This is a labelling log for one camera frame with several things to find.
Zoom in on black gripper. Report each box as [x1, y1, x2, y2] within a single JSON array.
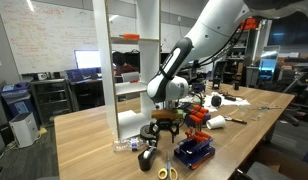
[[149, 118, 182, 148]]

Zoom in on yellow handled scissors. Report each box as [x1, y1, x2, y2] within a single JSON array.
[[156, 151, 179, 180]]

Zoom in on white wooden shelf unit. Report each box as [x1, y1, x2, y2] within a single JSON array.
[[91, 0, 162, 141]]

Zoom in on orange tool on shelf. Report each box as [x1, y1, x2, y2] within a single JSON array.
[[118, 33, 141, 41]]

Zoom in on black tape dispenser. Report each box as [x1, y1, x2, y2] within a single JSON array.
[[137, 143, 159, 173]]

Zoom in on blue hex key holder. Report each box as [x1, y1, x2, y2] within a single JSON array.
[[173, 135, 216, 171]]

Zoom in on white paper roll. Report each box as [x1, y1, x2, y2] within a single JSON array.
[[205, 114, 228, 131]]

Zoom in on black round device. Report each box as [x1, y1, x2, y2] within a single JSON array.
[[210, 94, 224, 108]]

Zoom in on grey office chair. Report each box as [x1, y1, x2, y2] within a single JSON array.
[[121, 71, 141, 84]]

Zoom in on yellow black hand tool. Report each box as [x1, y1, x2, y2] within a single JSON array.
[[223, 114, 249, 126]]

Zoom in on white papers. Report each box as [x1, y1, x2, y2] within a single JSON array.
[[179, 94, 252, 113]]

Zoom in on person in maroon hoodie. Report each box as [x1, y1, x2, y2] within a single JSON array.
[[111, 51, 139, 77]]

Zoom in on clear plastic packaging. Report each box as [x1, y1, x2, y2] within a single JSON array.
[[246, 100, 282, 122]]

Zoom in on lit computer monitor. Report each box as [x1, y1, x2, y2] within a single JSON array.
[[74, 49, 103, 71]]

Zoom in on black storage rack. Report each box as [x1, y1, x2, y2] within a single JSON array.
[[223, 18, 272, 88]]

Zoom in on black metal cabinet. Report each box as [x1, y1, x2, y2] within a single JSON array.
[[29, 78, 74, 127]]

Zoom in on orange storage bins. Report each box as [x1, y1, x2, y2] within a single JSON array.
[[238, 17, 262, 32]]

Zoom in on white air purifier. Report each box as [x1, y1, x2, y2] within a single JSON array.
[[8, 111, 40, 149]]

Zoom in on blue recycling bin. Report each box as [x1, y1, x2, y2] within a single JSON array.
[[0, 82, 36, 118]]

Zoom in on grey duct tape roll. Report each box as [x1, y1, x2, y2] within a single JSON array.
[[139, 123, 161, 141]]

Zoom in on short orange T-handle hex key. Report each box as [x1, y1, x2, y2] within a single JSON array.
[[184, 128, 204, 144], [193, 129, 212, 140]]

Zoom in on tall orange T-handle hex key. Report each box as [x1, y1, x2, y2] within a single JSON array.
[[189, 110, 206, 132], [188, 114, 202, 132]]

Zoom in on largest orange T-handle hex key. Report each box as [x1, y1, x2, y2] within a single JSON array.
[[192, 104, 210, 133]]

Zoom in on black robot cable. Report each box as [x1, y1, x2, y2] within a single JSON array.
[[196, 18, 249, 68]]

